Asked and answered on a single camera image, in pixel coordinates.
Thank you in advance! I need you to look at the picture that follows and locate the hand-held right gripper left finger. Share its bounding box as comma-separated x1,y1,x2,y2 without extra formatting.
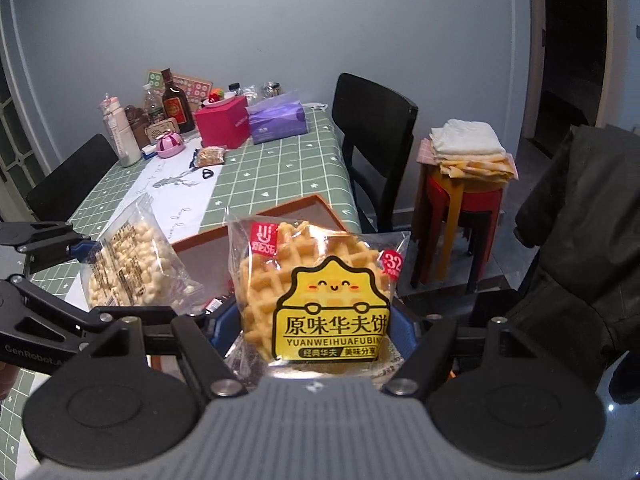
65,302,249,399

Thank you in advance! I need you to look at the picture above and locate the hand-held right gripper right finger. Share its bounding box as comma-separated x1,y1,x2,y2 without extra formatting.
382,305,578,399

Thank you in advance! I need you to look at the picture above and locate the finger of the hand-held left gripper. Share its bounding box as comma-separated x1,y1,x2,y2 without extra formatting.
79,306,177,335
0,219,97,274

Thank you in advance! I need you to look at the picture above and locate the clear puffed snack packet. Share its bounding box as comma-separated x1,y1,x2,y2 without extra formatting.
80,192,206,308

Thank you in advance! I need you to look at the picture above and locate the orange cardboard box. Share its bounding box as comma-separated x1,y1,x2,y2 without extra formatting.
147,192,371,376

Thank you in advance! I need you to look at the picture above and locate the yellow label waffle packet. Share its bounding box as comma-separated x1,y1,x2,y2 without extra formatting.
222,217,412,378

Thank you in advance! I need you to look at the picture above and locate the person's left hand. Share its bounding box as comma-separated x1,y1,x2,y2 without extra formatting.
0,361,21,401

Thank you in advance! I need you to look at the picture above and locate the black chair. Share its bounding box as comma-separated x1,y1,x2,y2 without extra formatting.
26,133,120,223
331,73,419,233

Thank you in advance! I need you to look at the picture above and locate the yellow plastic stool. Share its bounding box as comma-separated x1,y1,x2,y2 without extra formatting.
437,205,476,286

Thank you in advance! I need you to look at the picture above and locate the white printed table runner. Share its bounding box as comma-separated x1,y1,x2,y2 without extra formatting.
65,145,231,311

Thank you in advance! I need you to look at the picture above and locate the white bottle with pink cap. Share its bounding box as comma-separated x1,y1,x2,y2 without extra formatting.
99,93,143,168

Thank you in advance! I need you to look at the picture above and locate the glass panel door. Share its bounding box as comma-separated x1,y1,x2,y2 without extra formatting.
0,60,51,221

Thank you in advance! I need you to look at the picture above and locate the pink round container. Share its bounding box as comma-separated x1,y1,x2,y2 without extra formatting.
156,131,185,159

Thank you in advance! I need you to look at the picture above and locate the dark brown object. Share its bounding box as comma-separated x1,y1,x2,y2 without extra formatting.
124,104,151,135

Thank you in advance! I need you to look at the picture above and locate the small wooden speaker box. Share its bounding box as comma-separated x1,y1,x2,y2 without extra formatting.
145,117,180,145

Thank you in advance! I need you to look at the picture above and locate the red plastic stool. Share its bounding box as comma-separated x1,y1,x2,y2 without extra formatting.
411,162,503,293

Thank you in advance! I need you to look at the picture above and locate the small mixed nut bag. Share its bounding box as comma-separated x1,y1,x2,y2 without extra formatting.
194,146,226,167

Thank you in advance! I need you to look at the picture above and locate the green checkered tablecloth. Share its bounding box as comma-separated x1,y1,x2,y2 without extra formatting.
0,105,361,461

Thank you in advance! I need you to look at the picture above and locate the clear plastic bottle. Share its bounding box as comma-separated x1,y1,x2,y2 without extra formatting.
141,83,163,123

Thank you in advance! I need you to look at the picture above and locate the dark brown glass bottle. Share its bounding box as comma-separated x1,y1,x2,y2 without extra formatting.
161,68,196,134

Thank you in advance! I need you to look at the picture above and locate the pink checkered cloth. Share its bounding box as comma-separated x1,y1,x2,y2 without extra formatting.
416,139,441,166

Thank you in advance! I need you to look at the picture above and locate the yellow checkered cloth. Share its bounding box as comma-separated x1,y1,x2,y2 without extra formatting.
435,152,518,183

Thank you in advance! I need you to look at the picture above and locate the pink box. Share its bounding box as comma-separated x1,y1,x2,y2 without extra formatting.
194,97,251,150

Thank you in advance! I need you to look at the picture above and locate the dark jacket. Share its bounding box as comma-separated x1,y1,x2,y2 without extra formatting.
514,125,640,403

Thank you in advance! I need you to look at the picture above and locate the white folded towel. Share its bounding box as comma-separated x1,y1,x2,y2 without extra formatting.
429,119,507,167

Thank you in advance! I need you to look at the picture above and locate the tan dotted game board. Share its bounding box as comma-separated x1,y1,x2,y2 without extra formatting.
171,75,213,100

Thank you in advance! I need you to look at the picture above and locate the purple tissue pack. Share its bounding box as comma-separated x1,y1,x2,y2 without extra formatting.
246,90,308,146

